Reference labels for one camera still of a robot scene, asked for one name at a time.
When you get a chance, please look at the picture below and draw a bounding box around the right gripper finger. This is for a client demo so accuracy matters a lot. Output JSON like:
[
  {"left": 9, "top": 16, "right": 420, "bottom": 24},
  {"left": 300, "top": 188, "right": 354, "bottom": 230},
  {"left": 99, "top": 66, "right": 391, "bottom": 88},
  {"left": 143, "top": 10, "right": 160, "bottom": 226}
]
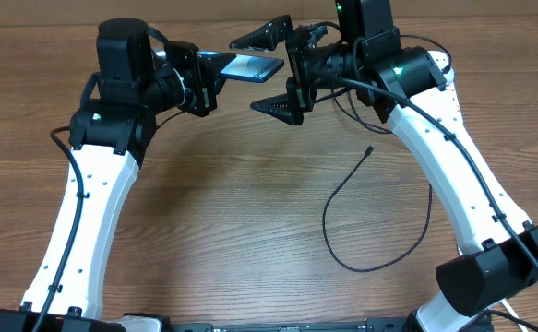
[
  {"left": 229, "top": 15, "right": 293, "bottom": 52},
  {"left": 250, "top": 93, "right": 304, "bottom": 125}
]

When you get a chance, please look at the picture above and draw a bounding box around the blue Galaxy smartphone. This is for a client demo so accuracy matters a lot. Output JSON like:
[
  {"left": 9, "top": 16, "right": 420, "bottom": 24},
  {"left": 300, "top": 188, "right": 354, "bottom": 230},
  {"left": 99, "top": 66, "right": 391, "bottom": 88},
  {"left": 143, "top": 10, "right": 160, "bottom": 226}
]
[{"left": 221, "top": 53, "right": 284, "bottom": 83}]

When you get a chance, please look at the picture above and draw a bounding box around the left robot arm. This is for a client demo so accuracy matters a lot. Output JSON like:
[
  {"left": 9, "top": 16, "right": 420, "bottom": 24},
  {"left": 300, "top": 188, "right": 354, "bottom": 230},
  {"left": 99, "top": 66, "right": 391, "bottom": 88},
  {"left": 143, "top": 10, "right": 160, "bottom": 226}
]
[{"left": 0, "top": 18, "right": 234, "bottom": 331}]

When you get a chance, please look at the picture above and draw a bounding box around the white power strip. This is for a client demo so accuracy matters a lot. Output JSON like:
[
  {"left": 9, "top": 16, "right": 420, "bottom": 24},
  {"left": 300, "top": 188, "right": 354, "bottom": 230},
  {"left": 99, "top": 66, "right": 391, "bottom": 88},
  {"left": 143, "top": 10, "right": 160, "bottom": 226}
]
[{"left": 427, "top": 50, "right": 463, "bottom": 125}]

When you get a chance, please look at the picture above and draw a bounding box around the black USB charging cable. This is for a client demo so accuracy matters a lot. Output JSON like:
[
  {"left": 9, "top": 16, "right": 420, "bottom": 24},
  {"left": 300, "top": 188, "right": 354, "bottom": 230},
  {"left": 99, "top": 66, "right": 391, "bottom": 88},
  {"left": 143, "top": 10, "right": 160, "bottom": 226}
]
[{"left": 321, "top": 34, "right": 453, "bottom": 273}]

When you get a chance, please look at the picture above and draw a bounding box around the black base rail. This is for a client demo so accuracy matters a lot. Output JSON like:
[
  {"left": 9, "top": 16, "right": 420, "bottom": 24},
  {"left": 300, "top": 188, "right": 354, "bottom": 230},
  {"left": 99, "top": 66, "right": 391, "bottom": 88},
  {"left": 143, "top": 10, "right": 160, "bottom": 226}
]
[{"left": 171, "top": 317, "right": 406, "bottom": 332}]

